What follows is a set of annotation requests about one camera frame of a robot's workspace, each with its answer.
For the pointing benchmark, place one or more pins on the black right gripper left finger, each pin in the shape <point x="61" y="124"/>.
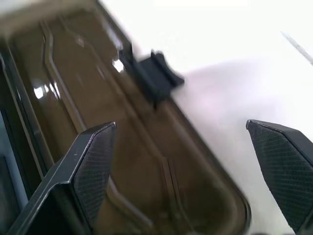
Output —
<point x="73" y="176"/>

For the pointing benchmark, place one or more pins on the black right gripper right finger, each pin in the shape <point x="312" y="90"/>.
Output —
<point x="283" y="164"/>

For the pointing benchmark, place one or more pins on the screwdriver bit case smoky lid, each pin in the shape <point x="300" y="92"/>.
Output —
<point x="117" y="105"/>

